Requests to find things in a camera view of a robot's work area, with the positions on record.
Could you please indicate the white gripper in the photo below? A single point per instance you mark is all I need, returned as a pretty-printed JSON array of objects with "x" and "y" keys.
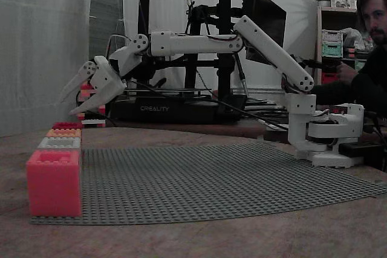
[{"x": 105, "y": 80}]

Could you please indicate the forearm in dark sleeve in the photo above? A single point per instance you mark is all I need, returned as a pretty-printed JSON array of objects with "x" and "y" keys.
[{"x": 341, "y": 93}]

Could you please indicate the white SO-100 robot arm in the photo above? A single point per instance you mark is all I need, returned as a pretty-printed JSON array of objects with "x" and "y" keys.
[{"x": 272, "y": 49}]

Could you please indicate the red and black brick tower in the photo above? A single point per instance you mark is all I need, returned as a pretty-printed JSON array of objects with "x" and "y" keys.
[{"x": 93, "y": 122}]

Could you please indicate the dark red lego brick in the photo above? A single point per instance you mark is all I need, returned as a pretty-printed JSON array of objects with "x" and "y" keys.
[{"x": 65, "y": 125}]

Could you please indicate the orange lego brick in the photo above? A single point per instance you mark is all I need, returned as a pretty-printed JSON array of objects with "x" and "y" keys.
[{"x": 62, "y": 133}]

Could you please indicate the grey lego brick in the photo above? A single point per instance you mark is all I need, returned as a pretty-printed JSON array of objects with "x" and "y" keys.
[{"x": 45, "y": 144}]

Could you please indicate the large red lego brick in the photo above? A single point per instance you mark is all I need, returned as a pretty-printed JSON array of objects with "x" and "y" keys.
[{"x": 54, "y": 188}]

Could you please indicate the grey Lego baseplate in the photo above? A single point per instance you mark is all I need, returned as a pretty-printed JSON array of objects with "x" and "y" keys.
[{"x": 211, "y": 185}]

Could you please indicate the person's bare hand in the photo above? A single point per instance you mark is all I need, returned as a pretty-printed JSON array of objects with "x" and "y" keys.
[{"x": 346, "y": 73}]

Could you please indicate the black Creality 3D printer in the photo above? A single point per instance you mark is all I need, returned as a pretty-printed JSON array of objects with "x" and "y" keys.
[{"x": 169, "y": 108}]

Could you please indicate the black computer monitor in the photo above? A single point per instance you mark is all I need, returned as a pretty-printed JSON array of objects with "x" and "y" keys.
[{"x": 269, "y": 13}]

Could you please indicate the green storage crate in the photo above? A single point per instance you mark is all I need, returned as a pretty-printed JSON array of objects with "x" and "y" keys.
[{"x": 332, "y": 49}]

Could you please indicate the white storage crate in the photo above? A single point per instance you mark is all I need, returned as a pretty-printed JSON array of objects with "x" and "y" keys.
[{"x": 332, "y": 35}]

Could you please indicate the wooden shelf unit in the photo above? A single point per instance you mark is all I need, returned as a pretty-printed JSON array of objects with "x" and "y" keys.
[{"x": 335, "y": 16}]

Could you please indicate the clear plastic bag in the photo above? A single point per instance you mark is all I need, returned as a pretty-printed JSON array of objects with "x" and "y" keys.
[{"x": 353, "y": 37}]

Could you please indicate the wide white picture frame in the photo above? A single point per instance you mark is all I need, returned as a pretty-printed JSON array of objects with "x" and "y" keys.
[{"x": 343, "y": 1}]

